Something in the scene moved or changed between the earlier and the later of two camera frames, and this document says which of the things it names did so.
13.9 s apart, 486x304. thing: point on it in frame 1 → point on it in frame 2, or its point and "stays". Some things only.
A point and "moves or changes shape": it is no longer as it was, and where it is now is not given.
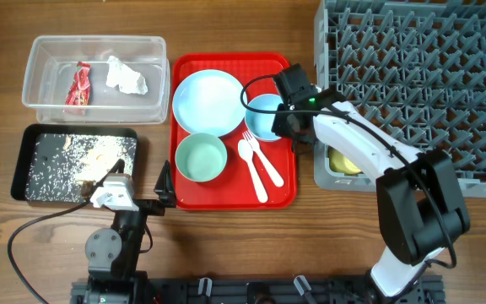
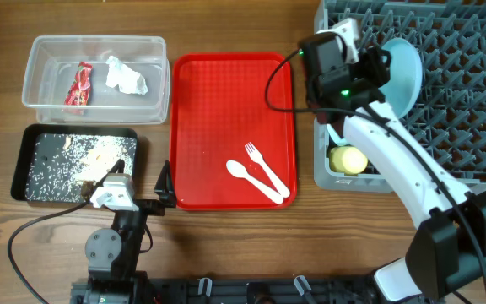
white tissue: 127,80 stays
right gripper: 280,127 → 369,63
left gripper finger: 164,188 stays
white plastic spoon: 245,150 → 239,170
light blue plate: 209,100 → 403,90
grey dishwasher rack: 434,74 stays
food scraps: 65,167 stays
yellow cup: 341,164 stays
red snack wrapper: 80,88 stays
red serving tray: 224,155 stays
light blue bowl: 260,124 moves or changes shape
